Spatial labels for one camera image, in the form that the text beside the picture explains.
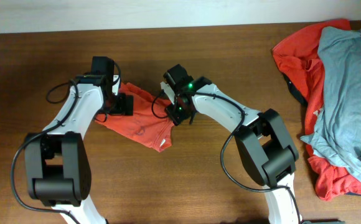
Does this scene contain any grey t-shirt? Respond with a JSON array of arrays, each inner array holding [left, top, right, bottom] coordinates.
[[301, 27, 361, 182]]

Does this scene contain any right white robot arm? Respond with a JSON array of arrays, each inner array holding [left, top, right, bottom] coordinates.
[[161, 73, 302, 223]]

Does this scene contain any orange printed t-shirt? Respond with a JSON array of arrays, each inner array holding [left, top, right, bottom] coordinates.
[[96, 83, 174, 152]]

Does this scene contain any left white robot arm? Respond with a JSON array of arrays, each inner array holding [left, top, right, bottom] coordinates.
[[21, 74, 133, 223]]

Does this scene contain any orange shirt in pile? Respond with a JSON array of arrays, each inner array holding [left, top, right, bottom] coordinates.
[[272, 19, 361, 201]]

